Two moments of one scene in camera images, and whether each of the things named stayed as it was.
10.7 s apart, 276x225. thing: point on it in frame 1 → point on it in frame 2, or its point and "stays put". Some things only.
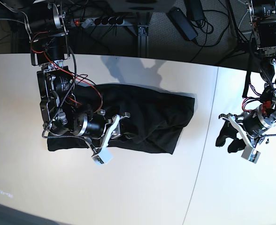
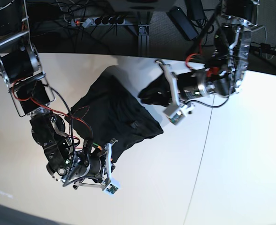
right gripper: x=251 y=124 → x=200 y=84
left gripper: x=96 y=126 → x=94 y=168
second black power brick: x=194 y=10 stays put
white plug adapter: x=88 y=22 stays put
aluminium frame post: x=143 y=41 stays put
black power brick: x=183 y=23 stays put
